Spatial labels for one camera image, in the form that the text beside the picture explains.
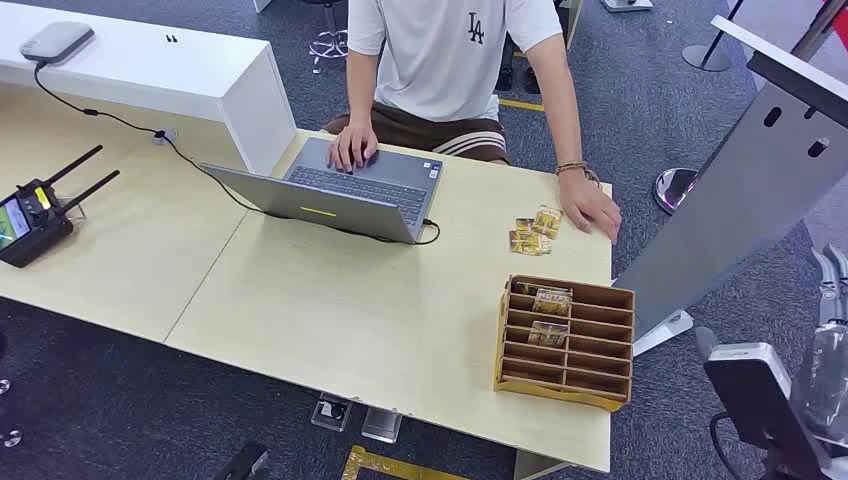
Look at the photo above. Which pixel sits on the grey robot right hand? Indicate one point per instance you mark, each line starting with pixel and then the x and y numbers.
pixel 828 371

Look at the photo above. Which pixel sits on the person's left hand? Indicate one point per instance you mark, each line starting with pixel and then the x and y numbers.
pixel 586 202

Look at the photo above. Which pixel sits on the person's right hand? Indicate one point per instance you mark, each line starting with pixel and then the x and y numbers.
pixel 352 147

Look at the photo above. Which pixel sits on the gold patterned card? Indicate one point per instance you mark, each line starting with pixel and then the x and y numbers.
pixel 548 334
pixel 548 221
pixel 528 244
pixel 524 225

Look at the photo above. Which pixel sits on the person's left forearm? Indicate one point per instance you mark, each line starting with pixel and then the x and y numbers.
pixel 566 126

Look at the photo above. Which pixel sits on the person's right forearm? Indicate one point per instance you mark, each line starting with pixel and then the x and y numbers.
pixel 362 96

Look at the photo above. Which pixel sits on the dark gold card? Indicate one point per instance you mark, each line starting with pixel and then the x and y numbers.
pixel 526 288

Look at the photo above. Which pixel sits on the gold hotel print card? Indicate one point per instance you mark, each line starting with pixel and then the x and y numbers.
pixel 552 303

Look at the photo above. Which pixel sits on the person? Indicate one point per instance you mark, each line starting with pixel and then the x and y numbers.
pixel 437 60

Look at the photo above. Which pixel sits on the wooden slotted card organizer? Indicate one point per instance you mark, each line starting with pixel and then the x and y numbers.
pixel 590 361

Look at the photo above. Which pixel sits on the grey laptop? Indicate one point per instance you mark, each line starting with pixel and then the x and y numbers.
pixel 344 199

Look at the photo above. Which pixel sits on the chrome stanchion base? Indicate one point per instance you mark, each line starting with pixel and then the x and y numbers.
pixel 672 189

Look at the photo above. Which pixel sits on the chrome chair base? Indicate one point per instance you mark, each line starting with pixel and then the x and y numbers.
pixel 329 45

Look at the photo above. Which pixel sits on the short yellow floor tape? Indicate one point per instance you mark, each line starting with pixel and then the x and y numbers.
pixel 521 105

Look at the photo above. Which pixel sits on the grey stanchion with pole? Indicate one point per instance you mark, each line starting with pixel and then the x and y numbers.
pixel 705 58

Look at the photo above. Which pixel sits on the white counter shelf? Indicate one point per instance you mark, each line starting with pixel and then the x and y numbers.
pixel 166 73

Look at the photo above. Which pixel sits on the white floor base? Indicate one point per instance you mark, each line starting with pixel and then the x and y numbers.
pixel 626 4

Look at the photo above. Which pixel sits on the clear acrylic block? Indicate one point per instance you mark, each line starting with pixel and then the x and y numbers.
pixel 381 425
pixel 331 412

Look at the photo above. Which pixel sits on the pale desk leg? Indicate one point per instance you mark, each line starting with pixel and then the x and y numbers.
pixel 533 467

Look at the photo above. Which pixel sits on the clear acrylic stand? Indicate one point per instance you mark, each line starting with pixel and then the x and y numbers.
pixel 76 210

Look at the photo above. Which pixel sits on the grey flat device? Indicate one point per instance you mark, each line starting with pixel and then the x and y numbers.
pixel 56 41

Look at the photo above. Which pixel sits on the yellow floor tape corner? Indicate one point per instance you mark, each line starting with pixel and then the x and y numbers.
pixel 391 467

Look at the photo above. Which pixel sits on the black remote controller with antennas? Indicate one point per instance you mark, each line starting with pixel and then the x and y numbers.
pixel 33 222

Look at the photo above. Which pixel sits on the black angular object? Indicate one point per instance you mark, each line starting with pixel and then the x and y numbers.
pixel 244 464

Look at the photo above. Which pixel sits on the chrome caster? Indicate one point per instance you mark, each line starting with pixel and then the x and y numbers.
pixel 10 438
pixel 4 387

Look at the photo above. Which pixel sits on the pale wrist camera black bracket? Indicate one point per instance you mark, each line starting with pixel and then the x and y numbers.
pixel 752 391

